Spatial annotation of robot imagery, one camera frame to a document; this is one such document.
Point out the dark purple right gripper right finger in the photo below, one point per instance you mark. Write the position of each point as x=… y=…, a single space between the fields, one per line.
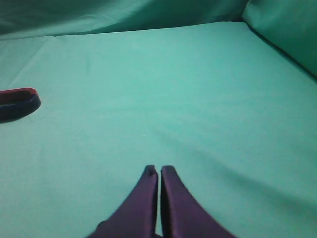
x=181 y=215

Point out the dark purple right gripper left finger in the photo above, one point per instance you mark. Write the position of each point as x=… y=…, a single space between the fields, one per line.
x=136 y=217

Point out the red and blue oval magnet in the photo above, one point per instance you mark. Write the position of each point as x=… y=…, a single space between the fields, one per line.
x=18 y=103

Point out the green cloth backdrop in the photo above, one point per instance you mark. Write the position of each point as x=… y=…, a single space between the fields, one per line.
x=224 y=90

